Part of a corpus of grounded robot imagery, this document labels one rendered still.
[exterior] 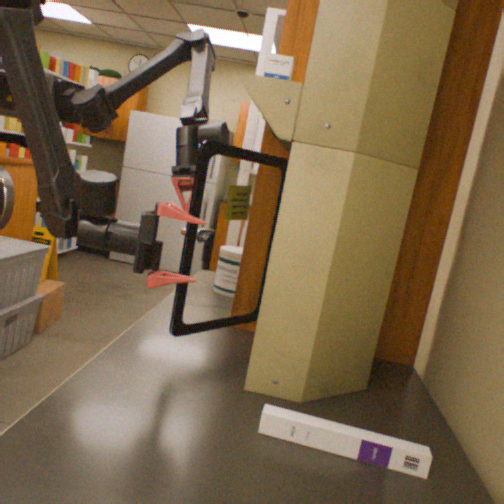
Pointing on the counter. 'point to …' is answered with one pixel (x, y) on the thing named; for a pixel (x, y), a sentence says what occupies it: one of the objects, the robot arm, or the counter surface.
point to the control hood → (275, 103)
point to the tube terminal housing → (347, 194)
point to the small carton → (279, 66)
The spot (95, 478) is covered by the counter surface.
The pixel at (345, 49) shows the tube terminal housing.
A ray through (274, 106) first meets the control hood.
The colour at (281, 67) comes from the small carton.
